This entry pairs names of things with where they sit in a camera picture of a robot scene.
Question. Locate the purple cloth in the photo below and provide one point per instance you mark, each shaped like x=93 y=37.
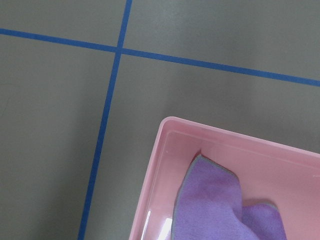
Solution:
x=209 y=206

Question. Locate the pink plastic tray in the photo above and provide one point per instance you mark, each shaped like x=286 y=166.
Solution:
x=268 y=172

